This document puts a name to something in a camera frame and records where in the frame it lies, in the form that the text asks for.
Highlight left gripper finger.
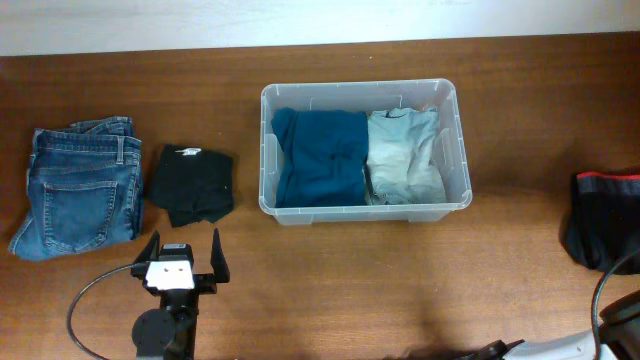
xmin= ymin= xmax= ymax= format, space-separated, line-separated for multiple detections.
xmin=210 ymin=228 xmax=230 ymax=283
xmin=134 ymin=231 xmax=160 ymax=264

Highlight teal blue shirt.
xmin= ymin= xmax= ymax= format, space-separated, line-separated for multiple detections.
xmin=271 ymin=108 xmax=369 ymax=208

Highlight light blue jeans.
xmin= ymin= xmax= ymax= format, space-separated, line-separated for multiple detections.
xmin=366 ymin=107 xmax=446 ymax=205

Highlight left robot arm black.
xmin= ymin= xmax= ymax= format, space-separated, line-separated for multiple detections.
xmin=131 ymin=231 xmax=230 ymax=360

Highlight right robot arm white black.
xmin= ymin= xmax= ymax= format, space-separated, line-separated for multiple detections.
xmin=463 ymin=291 xmax=639 ymax=360

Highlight folded black garment white logo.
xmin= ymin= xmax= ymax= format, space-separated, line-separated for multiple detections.
xmin=147 ymin=144 xmax=234 ymax=228

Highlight folded dark blue jeans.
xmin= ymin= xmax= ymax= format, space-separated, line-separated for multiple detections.
xmin=8 ymin=116 xmax=144 ymax=261

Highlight clear plastic storage bin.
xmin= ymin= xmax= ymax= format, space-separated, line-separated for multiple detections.
xmin=258 ymin=78 xmax=473 ymax=225

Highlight black shorts red grey waistband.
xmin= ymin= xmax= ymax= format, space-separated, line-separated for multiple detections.
xmin=563 ymin=171 xmax=639 ymax=272

